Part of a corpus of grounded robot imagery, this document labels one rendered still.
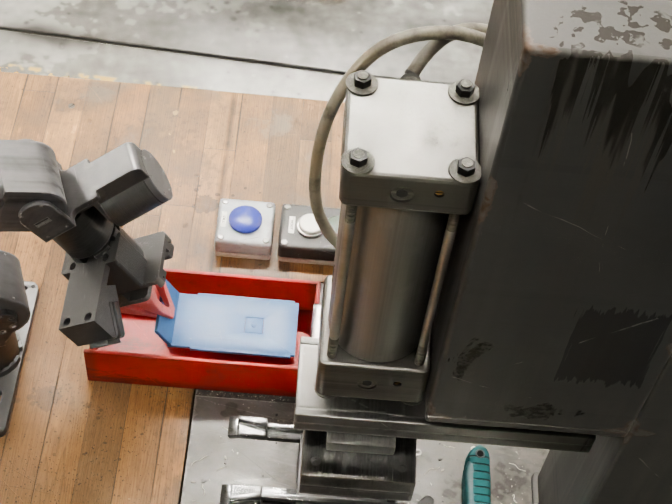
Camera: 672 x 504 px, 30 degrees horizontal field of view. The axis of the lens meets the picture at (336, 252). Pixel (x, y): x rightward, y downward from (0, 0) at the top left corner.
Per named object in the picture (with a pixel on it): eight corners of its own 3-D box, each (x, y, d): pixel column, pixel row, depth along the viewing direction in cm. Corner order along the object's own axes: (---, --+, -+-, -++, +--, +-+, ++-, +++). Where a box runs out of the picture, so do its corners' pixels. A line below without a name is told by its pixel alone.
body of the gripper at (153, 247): (167, 290, 129) (127, 250, 124) (85, 310, 133) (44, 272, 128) (175, 239, 133) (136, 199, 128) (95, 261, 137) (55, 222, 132)
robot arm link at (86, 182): (161, 153, 129) (97, 91, 119) (180, 217, 124) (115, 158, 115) (67, 205, 131) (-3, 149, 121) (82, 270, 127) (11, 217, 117)
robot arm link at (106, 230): (126, 204, 130) (87, 164, 125) (132, 242, 126) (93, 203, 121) (70, 235, 131) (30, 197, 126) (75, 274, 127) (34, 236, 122)
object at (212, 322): (163, 293, 142) (162, 278, 139) (299, 305, 142) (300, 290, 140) (155, 345, 138) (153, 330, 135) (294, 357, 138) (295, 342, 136)
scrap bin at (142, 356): (104, 292, 147) (100, 262, 142) (317, 310, 148) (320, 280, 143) (87, 380, 140) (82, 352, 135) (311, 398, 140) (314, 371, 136)
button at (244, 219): (230, 212, 153) (230, 202, 151) (263, 215, 153) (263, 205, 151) (227, 238, 151) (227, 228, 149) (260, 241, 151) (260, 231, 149)
